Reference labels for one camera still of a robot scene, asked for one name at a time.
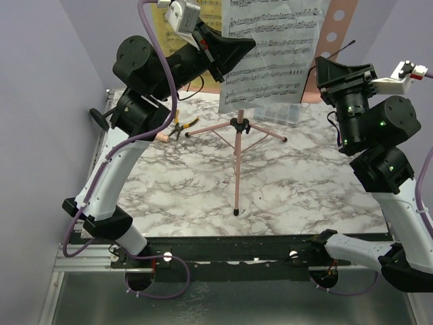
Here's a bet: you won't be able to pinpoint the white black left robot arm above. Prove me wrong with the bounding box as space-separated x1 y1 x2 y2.
62 21 256 267

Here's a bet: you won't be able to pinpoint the white paper sheet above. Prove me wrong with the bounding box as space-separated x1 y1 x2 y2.
219 0 330 113

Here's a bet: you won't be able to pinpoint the clear plastic organizer box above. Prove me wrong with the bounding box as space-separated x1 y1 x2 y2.
253 103 302 127

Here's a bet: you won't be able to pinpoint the yellow handled pliers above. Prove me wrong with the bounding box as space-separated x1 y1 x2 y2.
168 109 200 140

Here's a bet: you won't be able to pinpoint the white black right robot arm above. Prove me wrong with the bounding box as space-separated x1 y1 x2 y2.
311 56 432 293

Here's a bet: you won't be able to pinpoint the pink perforated music stand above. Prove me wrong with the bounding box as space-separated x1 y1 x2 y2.
193 1 358 215

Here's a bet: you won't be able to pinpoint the black microphone stand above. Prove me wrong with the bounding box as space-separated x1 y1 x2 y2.
89 108 115 131

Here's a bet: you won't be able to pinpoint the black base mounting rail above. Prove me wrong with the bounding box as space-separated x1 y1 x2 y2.
69 231 371 282

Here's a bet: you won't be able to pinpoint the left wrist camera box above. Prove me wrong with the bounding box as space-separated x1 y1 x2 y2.
156 0 200 48

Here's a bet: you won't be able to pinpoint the pink toy microphone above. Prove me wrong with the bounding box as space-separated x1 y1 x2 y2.
156 133 170 143

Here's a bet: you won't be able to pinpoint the yellow sheet music page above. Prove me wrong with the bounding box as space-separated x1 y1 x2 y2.
150 0 222 56

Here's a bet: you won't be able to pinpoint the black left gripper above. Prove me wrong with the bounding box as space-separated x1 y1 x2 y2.
150 14 254 101

